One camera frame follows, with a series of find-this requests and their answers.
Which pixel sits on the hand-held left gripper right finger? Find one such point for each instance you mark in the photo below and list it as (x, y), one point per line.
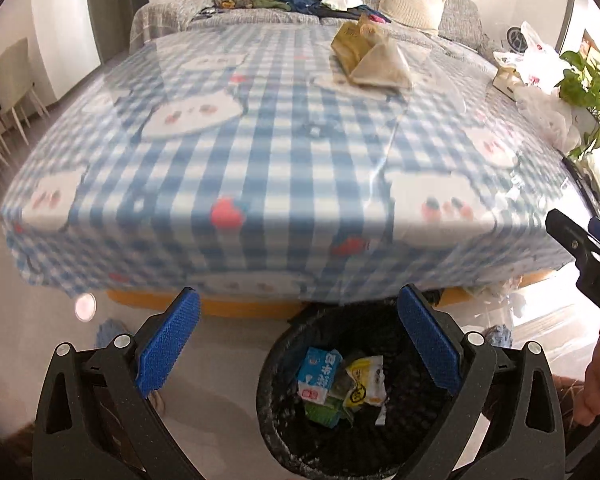
(427, 340)

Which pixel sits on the white plastic bag red print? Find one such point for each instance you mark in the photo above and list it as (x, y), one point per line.
(537, 57)

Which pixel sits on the green and white carton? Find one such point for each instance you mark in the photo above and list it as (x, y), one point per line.
(325, 412)

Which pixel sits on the white floor fan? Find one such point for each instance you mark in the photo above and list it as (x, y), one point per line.
(516, 39)

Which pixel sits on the blue and white milk carton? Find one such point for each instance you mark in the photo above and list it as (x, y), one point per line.
(320, 370)

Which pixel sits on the green garment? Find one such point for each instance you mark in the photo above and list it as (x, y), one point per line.
(269, 4)

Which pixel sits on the cream box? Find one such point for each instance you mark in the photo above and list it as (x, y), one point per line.
(506, 82)

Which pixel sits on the yellow table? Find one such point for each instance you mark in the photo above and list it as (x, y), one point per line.
(240, 307)

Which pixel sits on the cream pillow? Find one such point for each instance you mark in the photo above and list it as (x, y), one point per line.
(410, 2)

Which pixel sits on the grey covered sofa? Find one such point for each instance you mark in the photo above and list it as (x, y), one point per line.
(160, 15)

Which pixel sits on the blue checked cat-print tablecloth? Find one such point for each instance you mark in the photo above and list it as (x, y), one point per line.
(280, 185)

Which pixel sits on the dark clothes pile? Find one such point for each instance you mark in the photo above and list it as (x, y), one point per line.
(337, 12)

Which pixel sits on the gold paper bag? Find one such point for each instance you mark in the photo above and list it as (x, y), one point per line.
(350, 47)

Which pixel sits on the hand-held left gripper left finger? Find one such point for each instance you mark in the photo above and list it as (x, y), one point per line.
(170, 340)

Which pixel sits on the black trash bin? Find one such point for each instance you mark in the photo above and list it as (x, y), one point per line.
(290, 440)

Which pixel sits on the yellow snack packet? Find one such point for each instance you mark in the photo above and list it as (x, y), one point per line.
(362, 385)

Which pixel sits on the white garment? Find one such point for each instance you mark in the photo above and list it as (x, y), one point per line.
(341, 0)

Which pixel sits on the green potted plant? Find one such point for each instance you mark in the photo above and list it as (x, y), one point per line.
(587, 85)

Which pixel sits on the plain white plastic bag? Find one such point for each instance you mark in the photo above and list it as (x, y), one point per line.
(550, 117)

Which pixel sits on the dark grey door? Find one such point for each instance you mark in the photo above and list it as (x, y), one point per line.
(130, 10)

